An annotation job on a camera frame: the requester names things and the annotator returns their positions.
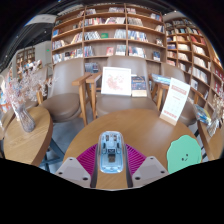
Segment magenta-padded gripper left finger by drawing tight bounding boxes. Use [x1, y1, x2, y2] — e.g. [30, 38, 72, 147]
[54, 143, 99, 189]

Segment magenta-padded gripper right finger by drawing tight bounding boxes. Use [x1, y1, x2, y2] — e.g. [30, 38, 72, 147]
[125, 143, 169, 189]

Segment transparent computer mouse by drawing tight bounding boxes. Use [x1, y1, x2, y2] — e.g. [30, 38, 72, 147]
[95, 130, 128, 175]

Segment green wavy-edged mouse pad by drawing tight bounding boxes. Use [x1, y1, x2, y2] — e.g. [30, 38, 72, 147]
[166, 134, 203, 175]

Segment round wooden side table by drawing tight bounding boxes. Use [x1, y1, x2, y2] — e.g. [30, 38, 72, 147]
[196, 119, 224, 161]
[0, 105, 54, 167]

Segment white sign on wooden stand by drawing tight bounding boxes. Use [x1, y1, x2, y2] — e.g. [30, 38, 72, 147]
[159, 77, 191, 127]

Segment glass vase pink dried flowers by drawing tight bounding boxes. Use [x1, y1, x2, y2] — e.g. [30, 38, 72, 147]
[1, 61, 56, 134]

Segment dark blue book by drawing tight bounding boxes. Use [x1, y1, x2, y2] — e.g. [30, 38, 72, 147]
[130, 75, 148, 98]

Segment blue magazine pile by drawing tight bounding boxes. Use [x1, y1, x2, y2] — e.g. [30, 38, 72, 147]
[194, 103, 213, 126]

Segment white picture board red print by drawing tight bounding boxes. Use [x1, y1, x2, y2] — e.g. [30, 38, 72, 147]
[100, 66, 132, 97]

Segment flat stack of books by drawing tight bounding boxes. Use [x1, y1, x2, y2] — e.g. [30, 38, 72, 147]
[151, 73, 173, 86]

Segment distant wooden bookshelf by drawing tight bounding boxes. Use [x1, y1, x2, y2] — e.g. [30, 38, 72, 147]
[14, 46, 36, 73]

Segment curved wooden bookshelf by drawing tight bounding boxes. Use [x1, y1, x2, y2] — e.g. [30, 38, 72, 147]
[164, 16, 224, 111]

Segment tall wooden bookshelf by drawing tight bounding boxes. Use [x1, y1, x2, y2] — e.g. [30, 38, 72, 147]
[50, 3, 168, 73]

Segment white ceiling panel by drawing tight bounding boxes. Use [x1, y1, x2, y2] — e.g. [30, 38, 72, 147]
[24, 13, 58, 26]

